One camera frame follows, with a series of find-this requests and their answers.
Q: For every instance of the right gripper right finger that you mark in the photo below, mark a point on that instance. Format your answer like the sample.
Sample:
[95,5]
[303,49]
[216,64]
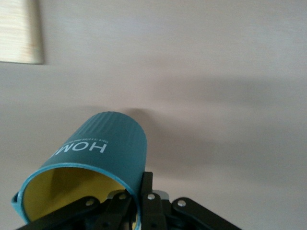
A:
[153,215]

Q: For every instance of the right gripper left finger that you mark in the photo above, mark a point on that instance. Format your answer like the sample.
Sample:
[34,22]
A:
[79,215]

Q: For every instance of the teal mug with yellow inside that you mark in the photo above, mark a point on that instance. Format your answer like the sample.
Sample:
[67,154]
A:
[108,134]

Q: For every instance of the bamboo cutting board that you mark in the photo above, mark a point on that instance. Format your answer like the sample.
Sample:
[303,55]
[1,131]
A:
[16,31]

